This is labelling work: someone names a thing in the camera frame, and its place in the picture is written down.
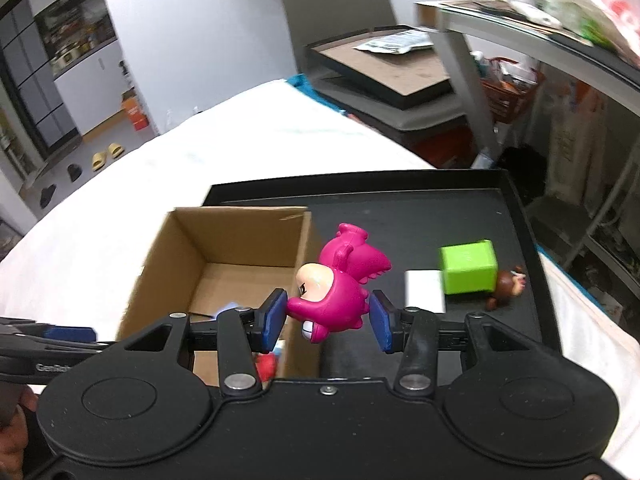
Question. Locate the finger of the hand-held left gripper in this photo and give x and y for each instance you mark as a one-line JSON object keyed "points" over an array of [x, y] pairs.
{"points": [[70, 334]]}

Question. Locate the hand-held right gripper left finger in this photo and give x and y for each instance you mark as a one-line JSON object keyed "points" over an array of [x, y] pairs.
{"points": [[274, 321]]}

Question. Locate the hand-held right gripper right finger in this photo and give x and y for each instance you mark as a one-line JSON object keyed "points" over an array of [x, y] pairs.
{"points": [[382, 324]]}

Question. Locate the pink figurine toy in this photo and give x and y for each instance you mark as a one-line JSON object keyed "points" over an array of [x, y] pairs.
{"points": [[345, 290]]}

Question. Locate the black tray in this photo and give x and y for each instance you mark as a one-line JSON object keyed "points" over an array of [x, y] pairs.
{"points": [[400, 210]]}

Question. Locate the cardboard box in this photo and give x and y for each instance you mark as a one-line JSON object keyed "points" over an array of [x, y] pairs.
{"points": [[165, 260]]}

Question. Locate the person's left hand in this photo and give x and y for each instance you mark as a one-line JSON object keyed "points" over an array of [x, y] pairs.
{"points": [[12, 440]]}

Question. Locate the red toy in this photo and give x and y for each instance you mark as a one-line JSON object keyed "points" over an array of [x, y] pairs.
{"points": [[266, 366]]}

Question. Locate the white block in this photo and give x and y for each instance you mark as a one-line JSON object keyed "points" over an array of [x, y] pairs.
{"points": [[425, 292]]}

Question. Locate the green cube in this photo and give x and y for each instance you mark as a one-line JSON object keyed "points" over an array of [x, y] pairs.
{"points": [[467, 267]]}

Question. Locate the brown monkey figurine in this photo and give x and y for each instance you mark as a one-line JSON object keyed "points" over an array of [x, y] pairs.
{"points": [[505, 286]]}

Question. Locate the black slipper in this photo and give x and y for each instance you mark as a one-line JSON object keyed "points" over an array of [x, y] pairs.
{"points": [[74, 173], [47, 196]]}

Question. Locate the yellow slipper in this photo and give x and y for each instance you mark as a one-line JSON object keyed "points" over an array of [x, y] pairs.
{"points": [[98, 161], [116, 150]]}

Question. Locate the black bag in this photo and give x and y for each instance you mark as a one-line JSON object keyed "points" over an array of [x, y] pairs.
{"points": [[525, 172]]}

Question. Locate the teal cloth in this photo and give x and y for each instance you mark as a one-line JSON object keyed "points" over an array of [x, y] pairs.
{"points": [[320, 97]]}

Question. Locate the orange box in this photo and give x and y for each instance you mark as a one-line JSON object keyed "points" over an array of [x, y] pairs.
{"points": [[136, 112]]}

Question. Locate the dark glass sliding door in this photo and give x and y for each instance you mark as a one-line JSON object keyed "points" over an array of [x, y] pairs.
{"points": [[30, 85]]}

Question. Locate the red basket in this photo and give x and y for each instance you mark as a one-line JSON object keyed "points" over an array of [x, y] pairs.
{"points": [[510, 95]]}

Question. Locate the white shopping bag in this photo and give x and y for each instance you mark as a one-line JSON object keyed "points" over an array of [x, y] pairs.
{"points": [[575, 145]]}

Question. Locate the grey plastic package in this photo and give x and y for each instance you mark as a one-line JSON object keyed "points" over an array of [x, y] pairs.
{"points": [[395, 41]]}

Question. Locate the white cabinet with shelf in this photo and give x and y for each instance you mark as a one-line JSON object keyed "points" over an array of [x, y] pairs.
{"points": [[75, 35]]}

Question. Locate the grey metal table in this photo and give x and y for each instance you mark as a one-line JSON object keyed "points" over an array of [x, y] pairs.
{"points": [[515, 45]]}

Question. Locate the clear plastic bags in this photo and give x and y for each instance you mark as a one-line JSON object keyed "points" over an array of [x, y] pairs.
{"points": [[595, 0]]}

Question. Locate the black frame with cardboard panel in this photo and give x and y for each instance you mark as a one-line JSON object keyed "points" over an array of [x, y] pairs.
{"points": [[390, 72]]}

